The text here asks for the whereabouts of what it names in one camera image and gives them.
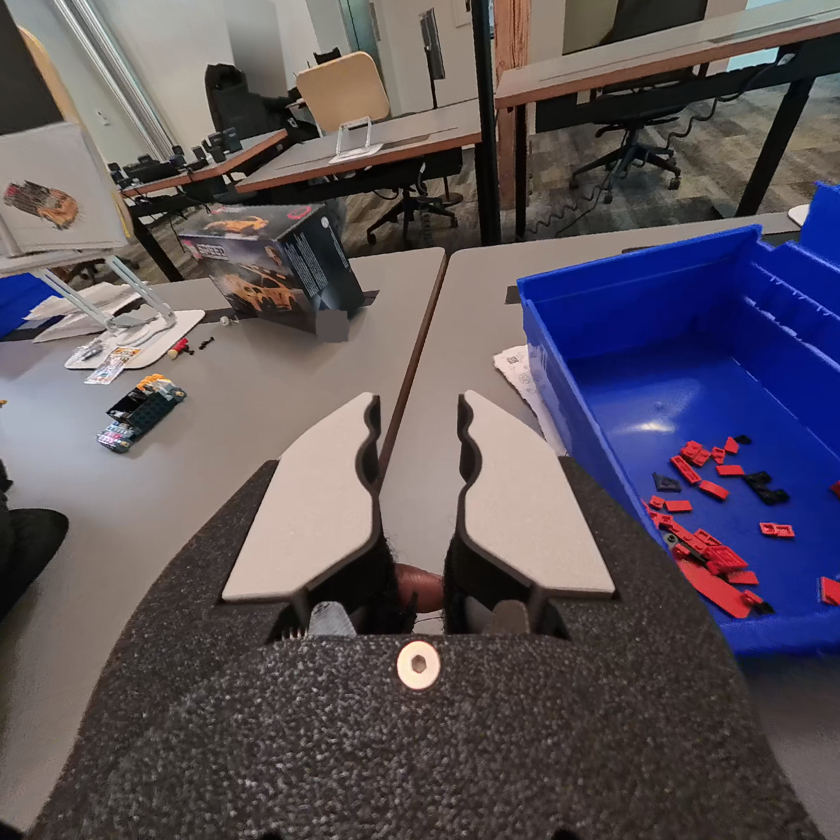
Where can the wooden desk black frame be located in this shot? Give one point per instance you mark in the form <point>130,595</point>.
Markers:
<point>656,53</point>

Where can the black lego set box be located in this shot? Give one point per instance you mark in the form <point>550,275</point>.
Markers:
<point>295,269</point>

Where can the clear plastic bag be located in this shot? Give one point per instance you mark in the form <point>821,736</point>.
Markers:
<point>112,361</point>

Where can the blue plastic bin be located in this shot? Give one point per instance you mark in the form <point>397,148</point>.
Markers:
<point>617,381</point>

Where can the metal book stand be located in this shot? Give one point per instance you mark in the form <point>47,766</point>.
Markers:
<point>167,315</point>

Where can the pile of red lego pieces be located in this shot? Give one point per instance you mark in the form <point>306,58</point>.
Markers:
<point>719,591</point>

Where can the white round object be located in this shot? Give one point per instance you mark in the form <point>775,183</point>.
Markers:
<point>797,214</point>

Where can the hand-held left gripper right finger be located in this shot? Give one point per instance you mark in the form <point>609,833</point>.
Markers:
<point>532,525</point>

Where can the person's left hand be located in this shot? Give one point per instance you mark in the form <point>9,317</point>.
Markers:
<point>420,587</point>

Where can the black pole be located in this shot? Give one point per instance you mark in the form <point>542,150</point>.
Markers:
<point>483,118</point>

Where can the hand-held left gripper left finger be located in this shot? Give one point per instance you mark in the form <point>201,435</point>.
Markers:
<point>302,525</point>

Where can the blue plastic object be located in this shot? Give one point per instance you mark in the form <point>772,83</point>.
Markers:
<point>20,302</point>

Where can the wooden pillar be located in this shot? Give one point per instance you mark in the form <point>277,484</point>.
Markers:
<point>512,40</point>

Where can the white desk stand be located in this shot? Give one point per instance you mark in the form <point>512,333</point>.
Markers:
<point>355,154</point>

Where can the small black lego chassis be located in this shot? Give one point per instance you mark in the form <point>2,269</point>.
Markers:
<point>138,414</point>

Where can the grey office desk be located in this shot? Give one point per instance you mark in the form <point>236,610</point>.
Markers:
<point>394,138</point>

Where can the black desk equipment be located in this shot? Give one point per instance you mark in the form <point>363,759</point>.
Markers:
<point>151,168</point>

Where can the instruction booklet orange car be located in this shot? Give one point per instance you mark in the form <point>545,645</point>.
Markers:
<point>72,177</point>

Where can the wooden edged desk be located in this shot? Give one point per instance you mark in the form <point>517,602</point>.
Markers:
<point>250,147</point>

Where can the white paper sheet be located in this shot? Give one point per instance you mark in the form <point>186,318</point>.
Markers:
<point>66,315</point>
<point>164,344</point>
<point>525,387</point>

